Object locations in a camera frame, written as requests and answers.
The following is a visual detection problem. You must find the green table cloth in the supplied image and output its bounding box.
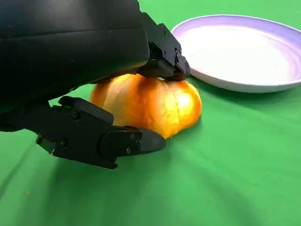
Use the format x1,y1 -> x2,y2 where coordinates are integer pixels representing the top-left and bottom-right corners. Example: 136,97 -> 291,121
0,0 -> 301,226

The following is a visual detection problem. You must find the lilac plate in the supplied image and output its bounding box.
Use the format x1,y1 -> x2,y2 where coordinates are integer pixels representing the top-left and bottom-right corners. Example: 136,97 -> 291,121
170,14 -> 301,94

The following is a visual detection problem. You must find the orange white toy bread roll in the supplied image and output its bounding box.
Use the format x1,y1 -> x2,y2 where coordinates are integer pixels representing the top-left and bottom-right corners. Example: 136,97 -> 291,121
89,73 -> 203,140

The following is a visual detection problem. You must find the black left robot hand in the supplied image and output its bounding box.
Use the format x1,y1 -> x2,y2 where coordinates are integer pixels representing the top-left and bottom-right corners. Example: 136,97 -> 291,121
0,0 -> 191,170

